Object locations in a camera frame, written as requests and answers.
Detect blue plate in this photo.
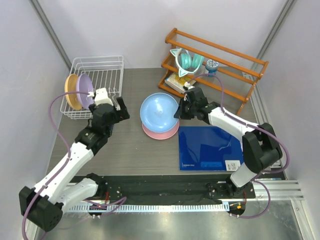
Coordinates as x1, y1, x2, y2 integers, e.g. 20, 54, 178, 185
139, 92, 179, 133

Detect pink plate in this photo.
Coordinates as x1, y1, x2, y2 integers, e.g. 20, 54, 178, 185
142, 121, 180, 140

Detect purple plate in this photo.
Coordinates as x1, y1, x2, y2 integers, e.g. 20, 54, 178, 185
76, 73, 94, 110

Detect orange plate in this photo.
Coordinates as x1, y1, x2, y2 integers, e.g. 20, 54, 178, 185
64, 73, 82, 111

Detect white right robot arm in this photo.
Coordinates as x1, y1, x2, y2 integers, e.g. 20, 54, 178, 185
174, 87, 283, 198

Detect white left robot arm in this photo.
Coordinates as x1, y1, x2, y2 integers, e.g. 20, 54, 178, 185
18, 97, 130, 232

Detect orange wooden shelf rack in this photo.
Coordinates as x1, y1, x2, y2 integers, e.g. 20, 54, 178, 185
158, 28, 269, 116

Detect yellow book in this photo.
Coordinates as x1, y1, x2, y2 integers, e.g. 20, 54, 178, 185
164, 72, 191, 94

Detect blue folder mat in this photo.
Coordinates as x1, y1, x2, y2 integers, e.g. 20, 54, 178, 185
178, 126, 244, 172

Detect teal cat-ear headphones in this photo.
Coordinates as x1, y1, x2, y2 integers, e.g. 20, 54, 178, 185
170, 48, 205, 77

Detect blue lidded jar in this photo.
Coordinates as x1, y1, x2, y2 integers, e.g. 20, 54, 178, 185
204, 59, 219, 77

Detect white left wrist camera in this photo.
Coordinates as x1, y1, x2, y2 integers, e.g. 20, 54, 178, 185
88, 87, 114, 106

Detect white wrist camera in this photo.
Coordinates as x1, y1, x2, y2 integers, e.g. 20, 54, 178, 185
88, 87, 114, 106
183, 82, 194, 91

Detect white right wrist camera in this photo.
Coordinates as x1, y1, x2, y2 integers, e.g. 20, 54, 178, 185
183, 82, 194, 91

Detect white wire dish rack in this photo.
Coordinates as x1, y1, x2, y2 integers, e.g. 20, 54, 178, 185
60, 55, 125, 120

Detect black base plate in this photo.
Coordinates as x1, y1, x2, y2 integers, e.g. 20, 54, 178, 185
69, 174, 257, 201

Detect aluminium slotted rail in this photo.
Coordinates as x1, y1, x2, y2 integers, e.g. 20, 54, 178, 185
67, 202, 230, 213

